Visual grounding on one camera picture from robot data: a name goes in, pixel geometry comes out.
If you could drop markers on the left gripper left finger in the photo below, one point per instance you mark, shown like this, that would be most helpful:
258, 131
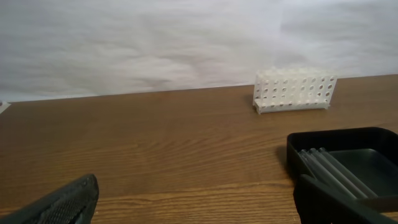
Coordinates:
62, 205

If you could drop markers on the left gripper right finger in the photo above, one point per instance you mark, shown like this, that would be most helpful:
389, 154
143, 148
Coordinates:
326, 208

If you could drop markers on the black tray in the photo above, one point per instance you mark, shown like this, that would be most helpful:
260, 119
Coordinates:
311, 140

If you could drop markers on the white test tube rack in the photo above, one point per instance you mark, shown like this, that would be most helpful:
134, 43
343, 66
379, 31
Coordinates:
292, 90

